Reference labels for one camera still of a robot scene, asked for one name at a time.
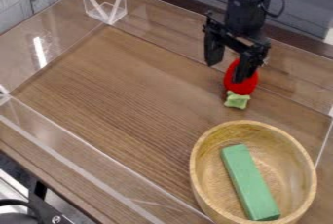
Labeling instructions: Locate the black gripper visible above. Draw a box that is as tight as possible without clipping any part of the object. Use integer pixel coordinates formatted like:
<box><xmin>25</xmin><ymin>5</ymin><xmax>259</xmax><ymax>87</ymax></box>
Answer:
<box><xmin>203</xmin><ymin>11</ymin><xmax>270</xmax><ymax>84</ymax></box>

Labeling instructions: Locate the green rectangular block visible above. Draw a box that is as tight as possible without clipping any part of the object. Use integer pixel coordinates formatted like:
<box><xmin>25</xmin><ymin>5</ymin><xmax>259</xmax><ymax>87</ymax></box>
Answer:
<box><xmin>219</xmin><ymin>144</ymin><xmax>281</xmax><ymax>221</ymax></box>

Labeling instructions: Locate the clear acrylic enclosure wall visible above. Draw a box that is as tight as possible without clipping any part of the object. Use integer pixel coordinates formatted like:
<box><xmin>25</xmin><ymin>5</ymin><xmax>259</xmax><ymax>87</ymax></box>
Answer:
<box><xmin>0</xmin><ymin>85</ymin><xmax>213</xmax><ymax>224</ymax></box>

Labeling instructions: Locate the black cable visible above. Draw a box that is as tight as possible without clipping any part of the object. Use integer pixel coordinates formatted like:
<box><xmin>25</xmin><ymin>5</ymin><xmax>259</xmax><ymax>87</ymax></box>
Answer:
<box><xmin>263</xmin><ymin>0</ymin><xmax>288</xmax><ymax>19</ymax></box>

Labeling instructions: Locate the clear acrylic corner bracket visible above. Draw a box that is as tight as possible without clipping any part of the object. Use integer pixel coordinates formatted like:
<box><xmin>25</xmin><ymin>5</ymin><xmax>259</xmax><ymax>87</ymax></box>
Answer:
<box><xmin>83</xmin><ymin>0</ymin><xmax>127</xmax><ymax>25</ymax></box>

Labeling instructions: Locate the wooden oval bowl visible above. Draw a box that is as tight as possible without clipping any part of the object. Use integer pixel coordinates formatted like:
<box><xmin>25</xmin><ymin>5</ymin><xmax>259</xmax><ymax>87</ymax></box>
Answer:
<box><xmin>189</xmin><ymin>120</ymin><xmax>317</xmax><ymax>224</ymax></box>

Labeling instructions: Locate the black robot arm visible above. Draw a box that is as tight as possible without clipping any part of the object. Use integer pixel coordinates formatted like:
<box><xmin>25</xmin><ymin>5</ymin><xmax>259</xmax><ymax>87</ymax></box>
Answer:
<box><xmin>203</xmin><ymin>0</ymin><xmax>285</xmax><ymax>84</ymax></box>

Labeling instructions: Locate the red plush strawberry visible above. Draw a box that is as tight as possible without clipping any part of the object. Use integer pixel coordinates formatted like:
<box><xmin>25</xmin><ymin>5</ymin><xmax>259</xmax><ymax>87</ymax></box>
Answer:
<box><xmin>223</xmin><ymin>59</ymin><xmax>259</xmax><ymax>110</ymax></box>

